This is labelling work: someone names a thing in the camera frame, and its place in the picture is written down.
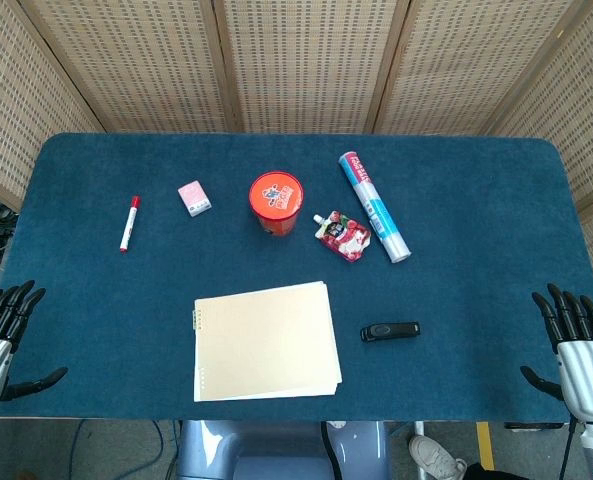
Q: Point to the beige paper folder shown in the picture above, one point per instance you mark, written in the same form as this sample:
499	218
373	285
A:
266	342

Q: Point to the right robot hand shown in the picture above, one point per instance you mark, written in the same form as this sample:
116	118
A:
583	362

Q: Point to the black stapler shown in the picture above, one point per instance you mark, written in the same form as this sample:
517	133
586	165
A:
390	331

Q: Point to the pink card box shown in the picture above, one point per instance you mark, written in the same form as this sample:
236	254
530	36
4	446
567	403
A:
194	198

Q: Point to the blue table mat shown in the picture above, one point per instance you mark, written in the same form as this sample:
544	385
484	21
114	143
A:
451	300

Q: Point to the woven folding screen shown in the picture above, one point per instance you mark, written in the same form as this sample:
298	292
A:
306	60

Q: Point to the red drink pouch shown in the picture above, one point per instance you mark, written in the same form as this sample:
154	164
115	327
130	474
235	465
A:
343	235

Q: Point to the rolled plastic bag tube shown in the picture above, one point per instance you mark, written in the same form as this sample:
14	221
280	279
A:
373	206

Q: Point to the red whiteboard marker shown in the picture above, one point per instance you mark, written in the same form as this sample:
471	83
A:
129	224

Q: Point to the white sneaker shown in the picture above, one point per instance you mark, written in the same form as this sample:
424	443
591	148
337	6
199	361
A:
433	456

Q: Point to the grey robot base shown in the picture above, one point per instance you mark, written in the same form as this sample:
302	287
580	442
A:
276	452

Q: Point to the red round canister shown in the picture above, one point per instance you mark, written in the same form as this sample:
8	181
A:
276	202

